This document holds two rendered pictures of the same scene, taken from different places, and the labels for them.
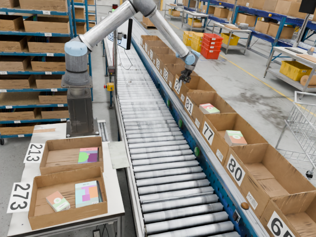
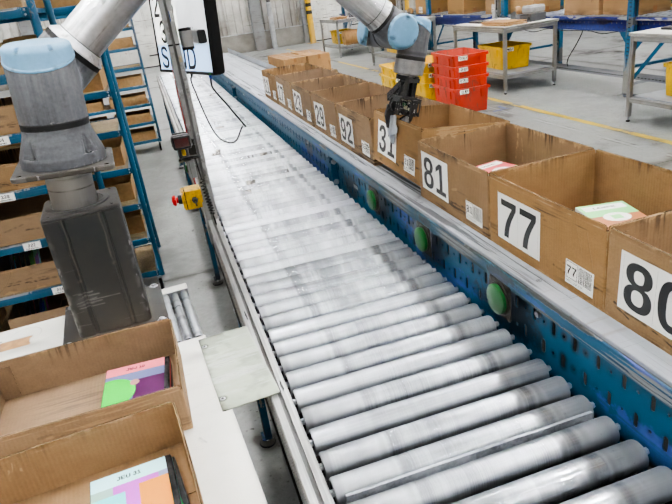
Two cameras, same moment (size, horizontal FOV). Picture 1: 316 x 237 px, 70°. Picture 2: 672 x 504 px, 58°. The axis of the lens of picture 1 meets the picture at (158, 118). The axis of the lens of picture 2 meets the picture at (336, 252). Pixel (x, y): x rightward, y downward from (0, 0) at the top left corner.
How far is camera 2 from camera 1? 44 cm
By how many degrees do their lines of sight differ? 8
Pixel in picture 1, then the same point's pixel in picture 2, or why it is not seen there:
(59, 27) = not seen: hidden behind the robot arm
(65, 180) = (54, 477)
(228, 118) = (572, 174)
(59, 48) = not seen: hidden behind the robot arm
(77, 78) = (60, 147)
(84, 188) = (125, 488)
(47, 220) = not seen: outside the picture
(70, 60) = (25, 92)
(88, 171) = (133, 430)
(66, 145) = (59, 371)
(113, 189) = (231, 474)
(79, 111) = (88, 257)
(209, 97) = (490, 144)
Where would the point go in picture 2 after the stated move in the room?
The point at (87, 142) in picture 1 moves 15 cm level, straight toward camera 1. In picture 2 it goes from (128, 349) to (133, 384)
